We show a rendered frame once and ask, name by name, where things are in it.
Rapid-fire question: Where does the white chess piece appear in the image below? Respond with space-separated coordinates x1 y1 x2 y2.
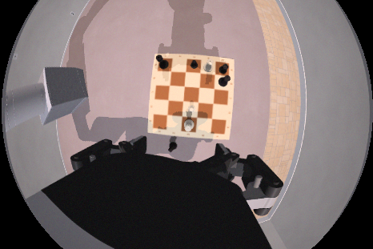
203 58 214 72

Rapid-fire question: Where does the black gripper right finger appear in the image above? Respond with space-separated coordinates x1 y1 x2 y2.
190 143 283 216

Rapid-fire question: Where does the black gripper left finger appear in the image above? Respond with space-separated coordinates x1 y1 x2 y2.
70 135 146 171

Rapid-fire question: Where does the brown and cream chessboard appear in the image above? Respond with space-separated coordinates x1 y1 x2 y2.
148 54 234 139

